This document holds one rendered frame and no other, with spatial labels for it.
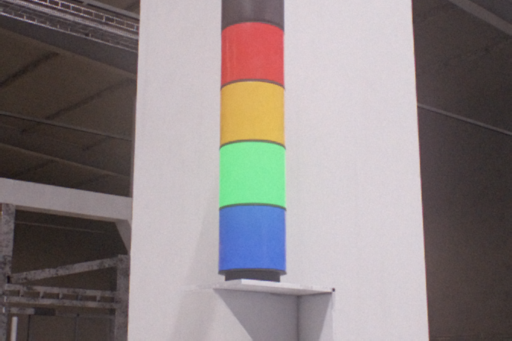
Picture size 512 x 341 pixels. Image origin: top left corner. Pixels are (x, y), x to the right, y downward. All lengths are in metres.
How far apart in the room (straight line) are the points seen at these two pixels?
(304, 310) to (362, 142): 0.26
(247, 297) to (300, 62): 0.30
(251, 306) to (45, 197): 11.46
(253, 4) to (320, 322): 0.30
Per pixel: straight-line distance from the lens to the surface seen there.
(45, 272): 12.05
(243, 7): 0.81
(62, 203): 12.32
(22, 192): 12.06
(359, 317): 0.94
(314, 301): 0.79
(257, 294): 0.77
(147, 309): 1.02
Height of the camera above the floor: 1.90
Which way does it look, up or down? 15 degrees up
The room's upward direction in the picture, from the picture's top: straight up
